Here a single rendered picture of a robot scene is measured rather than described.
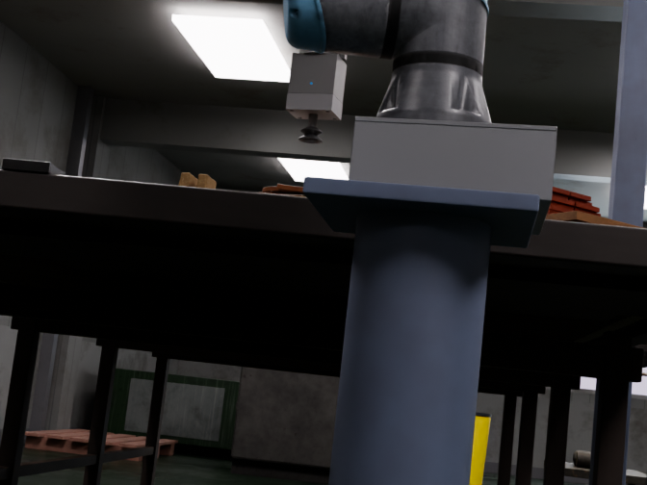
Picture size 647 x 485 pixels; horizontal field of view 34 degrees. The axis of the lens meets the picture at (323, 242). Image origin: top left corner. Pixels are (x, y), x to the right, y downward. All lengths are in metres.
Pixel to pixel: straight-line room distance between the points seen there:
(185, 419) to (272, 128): 2.70
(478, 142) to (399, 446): 0.36
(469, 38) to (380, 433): 0.50
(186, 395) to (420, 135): 8.50
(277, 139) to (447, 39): 7.85
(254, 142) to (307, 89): 7.33
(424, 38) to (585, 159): 7.69
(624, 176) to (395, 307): 2.48
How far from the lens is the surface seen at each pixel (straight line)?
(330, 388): 7.96
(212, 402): 9.63
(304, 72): 1.89
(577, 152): 9.02
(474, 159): 1.26
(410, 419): 1.25
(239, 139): 9.25
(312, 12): 1.35
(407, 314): 1.25
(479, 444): 8.96
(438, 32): 1.35
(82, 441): 8.34
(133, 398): 9.83
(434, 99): 1.31
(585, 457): 7.69
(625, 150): 3.70
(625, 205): 3.66
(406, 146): 1.27
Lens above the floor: 0.62
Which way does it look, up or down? 8 degrees up
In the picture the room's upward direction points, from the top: 6 degrees clockwise
